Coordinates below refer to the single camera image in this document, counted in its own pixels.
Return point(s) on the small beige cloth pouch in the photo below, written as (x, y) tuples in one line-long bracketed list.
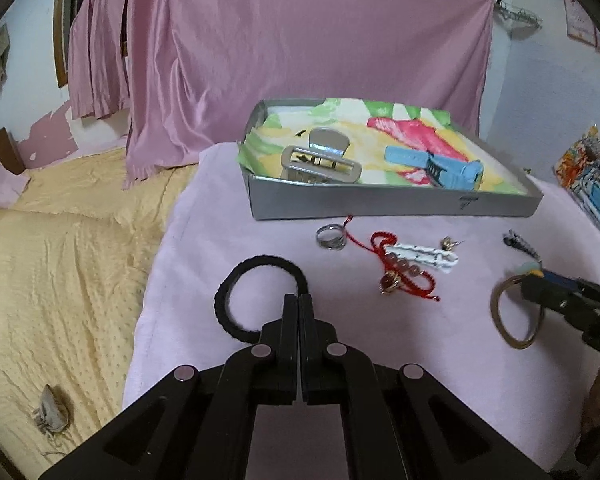
[(52, 412)]

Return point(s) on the blue smart watch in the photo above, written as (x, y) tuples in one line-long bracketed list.
[(405, 156)]

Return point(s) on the colourful woven bag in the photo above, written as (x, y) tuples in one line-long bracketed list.
[(592, 180)]

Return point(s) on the black white striped hair clip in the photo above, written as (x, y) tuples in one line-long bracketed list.
[(522, 248)]

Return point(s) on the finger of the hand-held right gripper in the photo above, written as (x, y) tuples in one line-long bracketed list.
[(555, 297), (560, 280)]

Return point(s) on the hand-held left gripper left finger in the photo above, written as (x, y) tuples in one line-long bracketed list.
[(291, 320)]

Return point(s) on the yellow dotted bedspread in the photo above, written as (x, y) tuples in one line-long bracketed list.
[(70, 270)]

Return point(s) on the pink wall calendar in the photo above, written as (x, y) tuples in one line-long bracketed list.
[(580, 15)]

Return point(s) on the brown wooden headboard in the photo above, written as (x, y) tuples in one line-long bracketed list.
[(9, 152)]

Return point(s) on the grey claw hair clip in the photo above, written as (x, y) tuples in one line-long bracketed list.
[(325, 138)]

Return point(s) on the gold earring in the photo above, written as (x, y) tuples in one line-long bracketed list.
[(447, 244)]

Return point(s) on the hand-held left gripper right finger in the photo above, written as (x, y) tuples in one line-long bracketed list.
[(306, 320)]

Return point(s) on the grey shallow box tray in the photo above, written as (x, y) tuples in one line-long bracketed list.
[(380, 206)]

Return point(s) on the colourful floral cloth liner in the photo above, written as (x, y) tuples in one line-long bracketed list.
[(360, 130)]

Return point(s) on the tied pink curtain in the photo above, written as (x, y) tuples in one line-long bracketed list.
[(97, 50)]

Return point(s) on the wooden window frame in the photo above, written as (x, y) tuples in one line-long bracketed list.
[(60, 35)]

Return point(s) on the large pink curtain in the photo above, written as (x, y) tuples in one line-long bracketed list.
[(300, 50)]

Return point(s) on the pink blanket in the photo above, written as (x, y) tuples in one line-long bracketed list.
[(190, 240)]

